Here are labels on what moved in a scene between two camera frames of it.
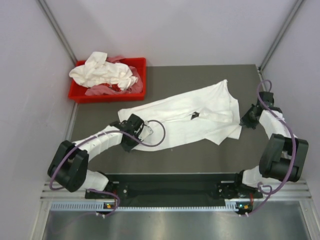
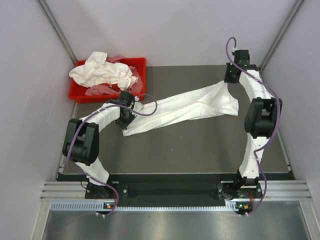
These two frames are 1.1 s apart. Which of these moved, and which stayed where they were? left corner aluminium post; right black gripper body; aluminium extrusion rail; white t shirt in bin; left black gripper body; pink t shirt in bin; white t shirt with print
Moved: right black gripper body; white t shirt with print; left black gripper body
Stayed: pink t shirt in bin; white t shirt in bin; aluminium extrusion rail; left corner aluminium post
